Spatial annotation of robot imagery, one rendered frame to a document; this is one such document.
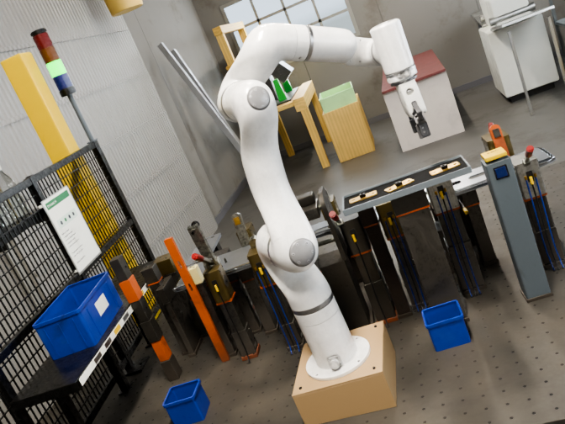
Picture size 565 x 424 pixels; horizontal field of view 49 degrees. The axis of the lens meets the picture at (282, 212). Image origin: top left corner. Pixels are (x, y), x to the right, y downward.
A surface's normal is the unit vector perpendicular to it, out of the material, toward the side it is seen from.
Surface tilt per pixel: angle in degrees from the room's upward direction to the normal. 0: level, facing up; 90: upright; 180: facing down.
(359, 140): 90
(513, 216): 90
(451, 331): 90
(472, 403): 0
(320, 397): 90
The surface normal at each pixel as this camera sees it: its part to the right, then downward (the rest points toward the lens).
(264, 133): 0.47, 0.65
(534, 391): -0.37, -0.89
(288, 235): 0.04, -0.25
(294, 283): -0.47, -0.59
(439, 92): -0.16, 0.34
